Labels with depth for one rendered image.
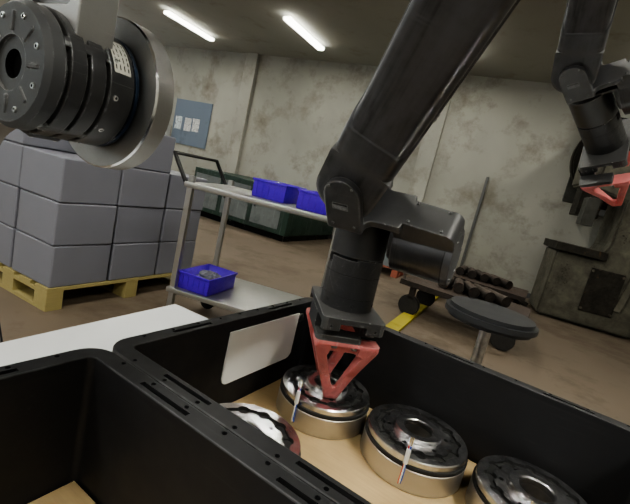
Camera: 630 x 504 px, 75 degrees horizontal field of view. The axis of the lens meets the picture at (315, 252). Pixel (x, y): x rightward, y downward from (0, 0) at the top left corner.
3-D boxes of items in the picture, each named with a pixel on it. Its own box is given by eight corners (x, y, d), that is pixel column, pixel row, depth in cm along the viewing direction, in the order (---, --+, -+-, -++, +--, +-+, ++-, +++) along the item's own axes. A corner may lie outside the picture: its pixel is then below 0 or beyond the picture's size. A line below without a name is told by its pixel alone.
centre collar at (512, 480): (500, 491, 36) (502, 484, 36) (511, 467, 40) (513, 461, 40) (563, 528, 33) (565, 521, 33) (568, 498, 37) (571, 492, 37)
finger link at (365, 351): (350, 378, 50) (368, 306, 48) (364, 413, 43) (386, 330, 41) (295, 371, 49) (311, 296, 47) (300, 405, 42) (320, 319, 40)
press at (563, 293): (619, 326, 618) (700, 114, 565) (645, 351, 494) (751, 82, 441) (505, 292, 685) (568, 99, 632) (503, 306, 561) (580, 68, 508)
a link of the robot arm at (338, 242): (355, 196, 47) (334, 194, 42) (414, 210, 44) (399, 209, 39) (341, 255, 48) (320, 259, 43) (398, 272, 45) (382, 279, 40)
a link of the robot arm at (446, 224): (362, 129, 41) (321, 177, 36) (483, 148, 36) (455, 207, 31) (366, 221, 49) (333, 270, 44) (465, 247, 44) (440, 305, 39)
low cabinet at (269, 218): (330, 239, 822) (340, 199, 808) (282, 242, 653) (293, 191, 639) (248, 214, 907) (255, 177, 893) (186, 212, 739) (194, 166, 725)
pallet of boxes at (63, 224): (124, 259, 373) (144, 132, 354) (189, 286, 340) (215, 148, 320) (-27, 270, 271) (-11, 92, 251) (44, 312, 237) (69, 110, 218)
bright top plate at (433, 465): (354, 438, 39) (355, 432, 39) (382, 397, 48) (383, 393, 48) (461, 490, 35) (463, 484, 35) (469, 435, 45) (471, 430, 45)
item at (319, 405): (263, 381, 46) (264, 377, 46) (316, 361, 54) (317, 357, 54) (337, 429, 40) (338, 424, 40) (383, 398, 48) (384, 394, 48)
